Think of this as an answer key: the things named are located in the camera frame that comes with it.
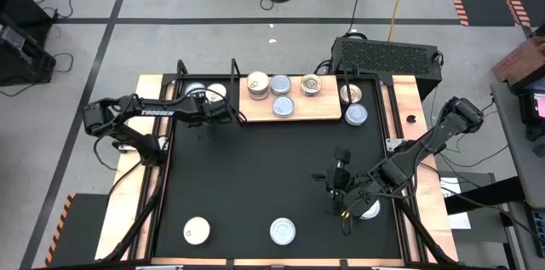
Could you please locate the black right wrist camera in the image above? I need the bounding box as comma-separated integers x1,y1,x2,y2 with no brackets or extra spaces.
334,146,353,169

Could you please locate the green label tuna can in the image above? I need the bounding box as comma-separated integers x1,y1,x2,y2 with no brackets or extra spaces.
359,199,382,221
268,217,297,247
269,74,293,96
272,95,295,119
184,82,206,97

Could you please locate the black equipment cart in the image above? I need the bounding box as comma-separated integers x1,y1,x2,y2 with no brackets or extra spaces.
0,0,58,88

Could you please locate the black mesh computer case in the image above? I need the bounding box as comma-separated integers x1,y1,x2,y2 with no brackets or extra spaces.
330,36,444,100

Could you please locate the silver lid seafood can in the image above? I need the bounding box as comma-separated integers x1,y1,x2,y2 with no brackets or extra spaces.
344,103,370,128

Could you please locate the brown cardboard box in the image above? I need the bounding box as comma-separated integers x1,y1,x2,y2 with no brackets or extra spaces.
491,35,545,83

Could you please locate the black tablet pink screen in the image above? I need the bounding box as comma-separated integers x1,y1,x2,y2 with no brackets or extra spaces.
517,76,545,129

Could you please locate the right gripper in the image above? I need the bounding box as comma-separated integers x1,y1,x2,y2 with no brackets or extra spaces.
310,166,376,212

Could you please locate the grey side table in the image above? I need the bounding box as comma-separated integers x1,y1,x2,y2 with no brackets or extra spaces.
489,80,545,270

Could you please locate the black support beam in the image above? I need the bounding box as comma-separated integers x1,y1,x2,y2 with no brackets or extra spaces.
444,175,527,216

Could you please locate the wooden shelf black frame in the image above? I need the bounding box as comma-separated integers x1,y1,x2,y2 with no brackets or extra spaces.
229,57,355,125

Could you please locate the black curved cable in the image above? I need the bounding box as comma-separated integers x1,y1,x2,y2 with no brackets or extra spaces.
106,159,144,198

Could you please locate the black keyboard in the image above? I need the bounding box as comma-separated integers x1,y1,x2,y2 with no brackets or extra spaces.
531,208,545,245

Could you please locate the black table mat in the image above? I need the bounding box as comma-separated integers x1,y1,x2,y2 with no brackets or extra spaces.
152,74,404,261

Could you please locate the white paper sheet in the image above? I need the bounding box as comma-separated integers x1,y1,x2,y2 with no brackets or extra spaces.
439,175,473,231

